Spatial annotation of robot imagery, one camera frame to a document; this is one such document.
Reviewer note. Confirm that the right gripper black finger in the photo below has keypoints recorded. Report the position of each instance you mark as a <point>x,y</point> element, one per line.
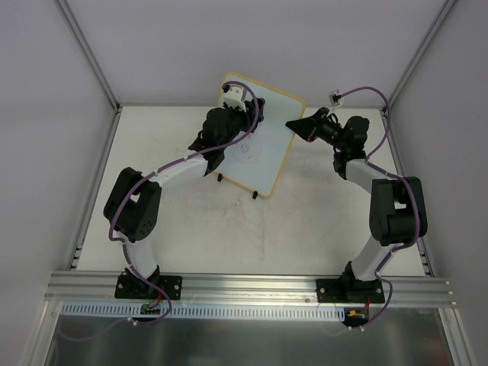
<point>304,124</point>
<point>307,136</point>

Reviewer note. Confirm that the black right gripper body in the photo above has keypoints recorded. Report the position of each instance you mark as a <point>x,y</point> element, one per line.
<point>318,126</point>

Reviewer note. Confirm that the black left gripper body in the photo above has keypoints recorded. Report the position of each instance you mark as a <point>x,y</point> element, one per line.
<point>251,114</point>

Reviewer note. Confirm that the yellow framed whiteboard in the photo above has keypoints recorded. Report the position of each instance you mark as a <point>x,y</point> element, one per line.
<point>256,162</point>

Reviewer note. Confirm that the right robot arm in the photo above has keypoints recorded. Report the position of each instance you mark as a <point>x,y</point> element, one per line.
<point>397,215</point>

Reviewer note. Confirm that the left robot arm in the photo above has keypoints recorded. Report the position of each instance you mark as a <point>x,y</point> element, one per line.
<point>133,205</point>

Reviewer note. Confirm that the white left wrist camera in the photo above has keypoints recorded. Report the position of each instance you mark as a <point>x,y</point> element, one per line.
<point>234,97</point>

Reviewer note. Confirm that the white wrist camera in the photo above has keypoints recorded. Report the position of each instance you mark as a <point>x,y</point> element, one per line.
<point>335,98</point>
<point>234,97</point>

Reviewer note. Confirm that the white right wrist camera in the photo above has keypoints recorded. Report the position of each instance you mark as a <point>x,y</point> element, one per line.
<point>335,98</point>

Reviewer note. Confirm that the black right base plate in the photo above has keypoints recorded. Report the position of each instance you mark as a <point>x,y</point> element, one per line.
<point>336,291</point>

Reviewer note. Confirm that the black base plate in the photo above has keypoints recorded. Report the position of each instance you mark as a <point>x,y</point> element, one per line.
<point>336,291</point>
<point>130,287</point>

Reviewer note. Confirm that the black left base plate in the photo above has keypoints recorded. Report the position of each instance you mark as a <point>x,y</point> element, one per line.
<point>130,287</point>

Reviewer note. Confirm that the white slotted cable duct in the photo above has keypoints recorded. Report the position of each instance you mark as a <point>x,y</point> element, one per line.
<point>203,311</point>

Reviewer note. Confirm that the aluminium mounting rail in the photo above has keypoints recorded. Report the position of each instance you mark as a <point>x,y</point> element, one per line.
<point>248,289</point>

